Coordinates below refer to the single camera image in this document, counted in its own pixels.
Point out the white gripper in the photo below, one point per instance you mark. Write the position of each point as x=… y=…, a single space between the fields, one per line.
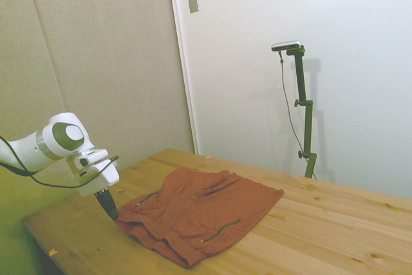
x=103 y=180

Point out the rust orange shorts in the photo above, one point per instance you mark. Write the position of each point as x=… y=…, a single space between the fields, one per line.
x=199 y=210

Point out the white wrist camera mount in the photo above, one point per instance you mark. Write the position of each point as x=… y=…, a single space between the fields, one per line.
x=91 y=158

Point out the white door frame trim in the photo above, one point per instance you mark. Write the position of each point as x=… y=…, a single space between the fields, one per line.
x=181 y=46

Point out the dark jointed camera stand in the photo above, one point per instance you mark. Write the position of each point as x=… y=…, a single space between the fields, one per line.
x=307 y=127

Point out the grey wall switch plate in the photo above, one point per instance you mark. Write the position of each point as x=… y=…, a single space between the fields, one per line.
x=193 y=1

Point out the silver exterior camera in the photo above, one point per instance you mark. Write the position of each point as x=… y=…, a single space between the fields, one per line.
x=286 y=45

